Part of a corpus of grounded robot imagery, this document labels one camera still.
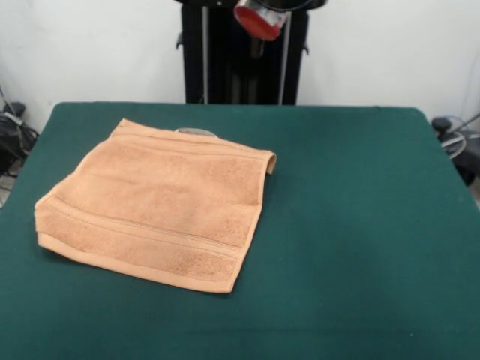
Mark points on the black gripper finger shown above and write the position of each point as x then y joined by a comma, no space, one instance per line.
259,48

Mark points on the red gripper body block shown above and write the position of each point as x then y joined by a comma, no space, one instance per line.
257,22

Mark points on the tan terry towel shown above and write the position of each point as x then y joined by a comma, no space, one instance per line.
157,206

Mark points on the dark green table cloth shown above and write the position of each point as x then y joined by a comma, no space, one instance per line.
337,262

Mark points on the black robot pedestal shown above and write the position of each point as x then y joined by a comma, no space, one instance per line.
225,67

